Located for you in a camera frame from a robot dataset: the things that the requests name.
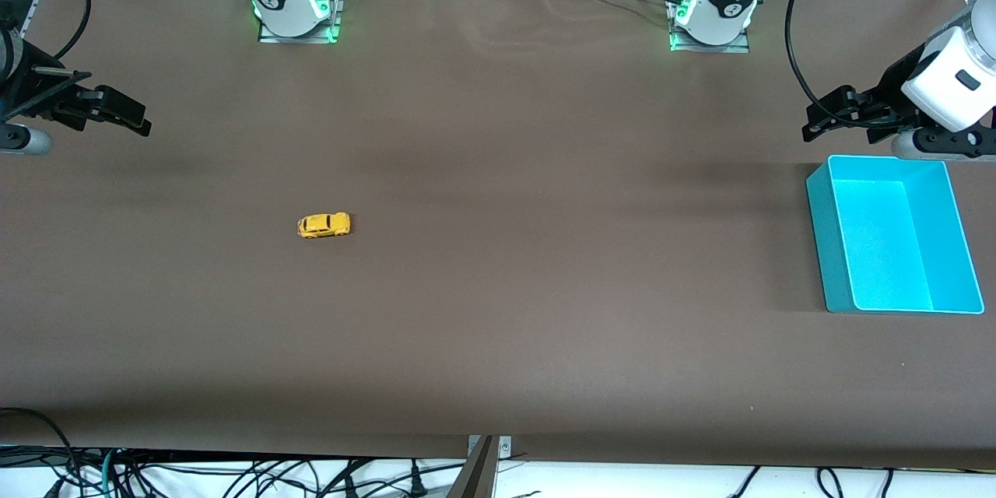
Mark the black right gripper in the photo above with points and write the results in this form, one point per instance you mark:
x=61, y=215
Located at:
x=48, y=96

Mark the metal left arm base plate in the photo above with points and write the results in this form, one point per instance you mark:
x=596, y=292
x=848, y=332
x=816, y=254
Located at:
x=710, y=47

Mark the teal plastic bin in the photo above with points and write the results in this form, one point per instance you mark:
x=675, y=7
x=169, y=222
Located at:
x=887, y=249

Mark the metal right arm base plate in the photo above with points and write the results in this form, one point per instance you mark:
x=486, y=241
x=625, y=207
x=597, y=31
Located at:
x=299, y=34

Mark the yellow beetle toy car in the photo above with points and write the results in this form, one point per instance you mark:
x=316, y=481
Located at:
x=323, y=225

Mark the small metal edge bracket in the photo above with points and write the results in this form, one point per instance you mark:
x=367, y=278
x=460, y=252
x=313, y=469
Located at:
x=503, y=447

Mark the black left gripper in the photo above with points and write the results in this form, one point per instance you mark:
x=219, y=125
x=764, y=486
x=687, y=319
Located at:
x=881, y=103

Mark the dark angled bar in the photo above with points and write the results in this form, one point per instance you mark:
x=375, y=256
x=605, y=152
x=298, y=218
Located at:
x=475, y=475

